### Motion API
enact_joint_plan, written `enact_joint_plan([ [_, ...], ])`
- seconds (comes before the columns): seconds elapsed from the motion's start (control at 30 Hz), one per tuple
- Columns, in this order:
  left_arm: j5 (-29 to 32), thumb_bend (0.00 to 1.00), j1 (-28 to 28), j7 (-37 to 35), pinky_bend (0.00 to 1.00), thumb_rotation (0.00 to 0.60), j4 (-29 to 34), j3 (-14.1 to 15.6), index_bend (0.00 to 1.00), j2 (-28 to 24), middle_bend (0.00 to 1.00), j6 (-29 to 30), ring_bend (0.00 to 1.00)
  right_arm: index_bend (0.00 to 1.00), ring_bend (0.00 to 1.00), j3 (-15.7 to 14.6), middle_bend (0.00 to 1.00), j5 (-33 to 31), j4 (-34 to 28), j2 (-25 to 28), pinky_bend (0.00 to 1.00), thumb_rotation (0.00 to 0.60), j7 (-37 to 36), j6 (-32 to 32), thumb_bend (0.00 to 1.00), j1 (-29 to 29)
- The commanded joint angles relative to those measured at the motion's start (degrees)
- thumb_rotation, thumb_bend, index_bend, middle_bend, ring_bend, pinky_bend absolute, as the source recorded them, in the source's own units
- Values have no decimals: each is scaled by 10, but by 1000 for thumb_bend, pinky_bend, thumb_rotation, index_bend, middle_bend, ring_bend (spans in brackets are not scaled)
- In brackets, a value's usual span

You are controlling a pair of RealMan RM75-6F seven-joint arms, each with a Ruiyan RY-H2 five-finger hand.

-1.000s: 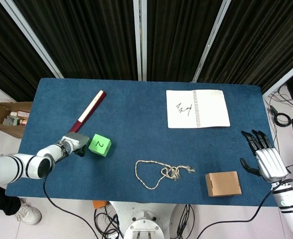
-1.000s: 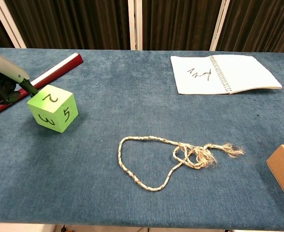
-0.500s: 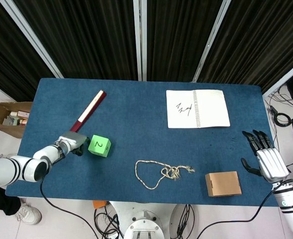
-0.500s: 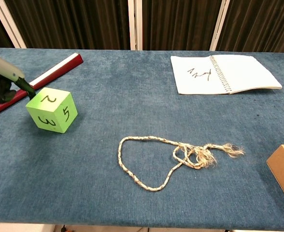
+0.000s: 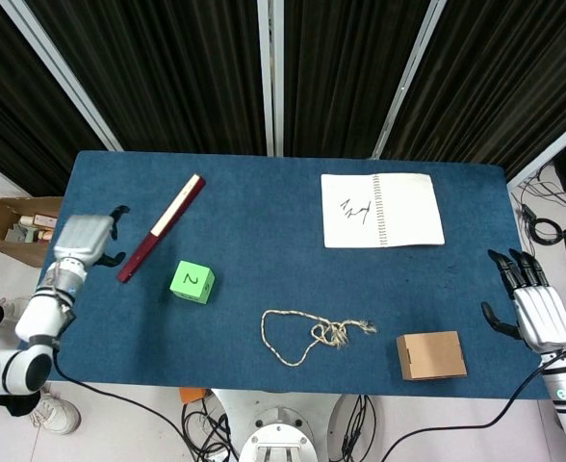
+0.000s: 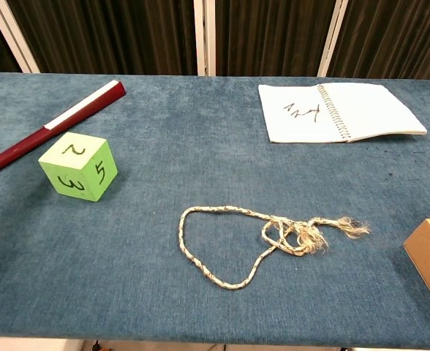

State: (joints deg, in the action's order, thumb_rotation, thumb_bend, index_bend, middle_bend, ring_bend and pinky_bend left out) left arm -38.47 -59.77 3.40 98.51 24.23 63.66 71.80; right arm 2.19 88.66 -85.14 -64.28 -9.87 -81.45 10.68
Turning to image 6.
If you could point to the green numbered cube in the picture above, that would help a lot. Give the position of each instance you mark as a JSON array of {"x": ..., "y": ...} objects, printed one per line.
[{"x": 78, "y": 168}]

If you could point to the white spiral notebook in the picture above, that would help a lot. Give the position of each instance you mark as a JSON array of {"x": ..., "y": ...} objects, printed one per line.
[{"x": 332, "y": 113}]

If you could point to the red and white folded fan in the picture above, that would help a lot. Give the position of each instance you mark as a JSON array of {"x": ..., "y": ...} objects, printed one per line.
[{"x": 57, "y": 122}]

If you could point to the blue table cloth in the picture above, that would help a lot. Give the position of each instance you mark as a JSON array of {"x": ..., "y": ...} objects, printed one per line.
[{"x": 215, "y": 197}]

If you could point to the dark pleated curtain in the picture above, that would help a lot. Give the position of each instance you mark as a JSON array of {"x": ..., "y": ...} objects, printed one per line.
[{"x": 134, "y": 33}]

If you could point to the white frame post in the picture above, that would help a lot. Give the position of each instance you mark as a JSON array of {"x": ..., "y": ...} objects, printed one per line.
[
  {"x": 203, "y": 36},
  {"x": 332, "y": 36},
  {"x": 15, "y": 40}
]

